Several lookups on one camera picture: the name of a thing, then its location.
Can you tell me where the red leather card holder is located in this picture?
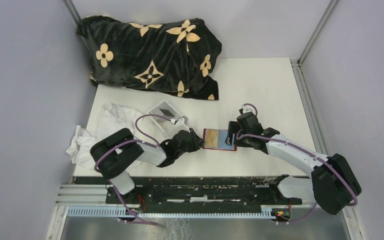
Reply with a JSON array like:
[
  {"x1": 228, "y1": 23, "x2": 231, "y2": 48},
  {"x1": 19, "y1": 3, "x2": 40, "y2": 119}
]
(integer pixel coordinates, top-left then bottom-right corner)
[{"x1": 202, "y1": 128, "x2": 237, "y2": 152}]

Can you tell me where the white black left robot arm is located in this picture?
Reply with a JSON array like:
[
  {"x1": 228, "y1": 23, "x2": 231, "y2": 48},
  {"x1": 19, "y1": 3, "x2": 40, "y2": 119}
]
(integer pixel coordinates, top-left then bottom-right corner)
[{"x1": 89, "y1": 128, "x2": 205, "y2": 204}]

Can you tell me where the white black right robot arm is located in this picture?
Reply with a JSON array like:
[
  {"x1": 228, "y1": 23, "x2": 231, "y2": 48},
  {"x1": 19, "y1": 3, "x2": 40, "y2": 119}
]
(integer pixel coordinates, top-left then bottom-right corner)
[{"x1": 225, "y1": 112, "x2": 362, "y2": 215}]

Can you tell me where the stack of cards in box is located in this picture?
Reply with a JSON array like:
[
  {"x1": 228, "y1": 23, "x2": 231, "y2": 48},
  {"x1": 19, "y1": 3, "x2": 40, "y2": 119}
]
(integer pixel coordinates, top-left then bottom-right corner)
[{"x1": 157, "y1": 108, "x2": 175, "y2": 118}]

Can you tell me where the white plastic card box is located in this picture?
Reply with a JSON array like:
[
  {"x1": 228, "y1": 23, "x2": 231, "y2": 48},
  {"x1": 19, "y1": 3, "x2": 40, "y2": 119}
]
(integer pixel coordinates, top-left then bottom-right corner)
[{"x1": 146, "y1": 100, "x2": 184, "y2": 137}]

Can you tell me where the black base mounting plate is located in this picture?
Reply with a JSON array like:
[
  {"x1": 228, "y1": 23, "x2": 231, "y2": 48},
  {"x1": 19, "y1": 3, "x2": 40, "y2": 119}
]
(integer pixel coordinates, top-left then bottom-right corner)
[{"x1": 105, "y1": 175, "x2": 303, "y2": 215}]

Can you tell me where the white crumpled cloth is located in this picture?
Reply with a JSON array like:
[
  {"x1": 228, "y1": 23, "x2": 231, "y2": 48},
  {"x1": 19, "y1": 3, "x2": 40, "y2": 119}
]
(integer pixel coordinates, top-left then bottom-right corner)
[{"x1": 65, "y1": 103, "x2": 143, "y2": 171}]

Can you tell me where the black floral blanket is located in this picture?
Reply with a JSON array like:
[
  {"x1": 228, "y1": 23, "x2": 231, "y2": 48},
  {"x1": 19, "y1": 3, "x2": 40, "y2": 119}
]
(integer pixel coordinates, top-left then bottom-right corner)
[{"x1": 76, "y1": 15, "x2": 222, "y2": 101}]

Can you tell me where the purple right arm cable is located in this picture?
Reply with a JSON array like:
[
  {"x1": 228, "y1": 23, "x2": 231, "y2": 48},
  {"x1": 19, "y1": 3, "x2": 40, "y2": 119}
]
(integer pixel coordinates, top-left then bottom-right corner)
[{"x1": 235, "y1": 102, "x2": 359, "y2": 226}]

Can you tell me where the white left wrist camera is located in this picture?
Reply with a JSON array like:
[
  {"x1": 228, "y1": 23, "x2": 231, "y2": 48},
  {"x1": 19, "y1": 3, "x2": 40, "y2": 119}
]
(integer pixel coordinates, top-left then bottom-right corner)
[{"x1": 170, "y1": 116, "x2": 190, "y2": 134}]

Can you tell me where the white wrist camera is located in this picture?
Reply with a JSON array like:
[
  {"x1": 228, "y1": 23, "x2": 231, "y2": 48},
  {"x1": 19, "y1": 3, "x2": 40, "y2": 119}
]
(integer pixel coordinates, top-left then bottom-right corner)
[
  {"x1": 170, "y1": 116, "x2": 190, "y2": 134},
  {"x1": 239, "y1": 104, "x2": 253, "y2": 115}
]

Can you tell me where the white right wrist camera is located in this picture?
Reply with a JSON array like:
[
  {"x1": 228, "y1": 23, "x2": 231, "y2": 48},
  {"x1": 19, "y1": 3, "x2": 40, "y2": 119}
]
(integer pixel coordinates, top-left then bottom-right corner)
[{"x1": 239, "y1": 104, "x2": 253, "y2": 115}]

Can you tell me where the white slotted cable duct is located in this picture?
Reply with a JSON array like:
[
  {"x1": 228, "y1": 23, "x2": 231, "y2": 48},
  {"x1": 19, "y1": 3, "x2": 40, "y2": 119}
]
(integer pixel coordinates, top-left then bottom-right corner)
[{"x1": 66, "y1": 205, "x2": 274, "y2": 220}]

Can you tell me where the aluminium frame rail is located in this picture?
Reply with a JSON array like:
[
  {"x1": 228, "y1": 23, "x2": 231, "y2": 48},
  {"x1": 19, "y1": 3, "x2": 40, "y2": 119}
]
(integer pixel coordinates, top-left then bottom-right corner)
[{"x1": 289, "y1": 0, "x2": 357, "y2": 208}]

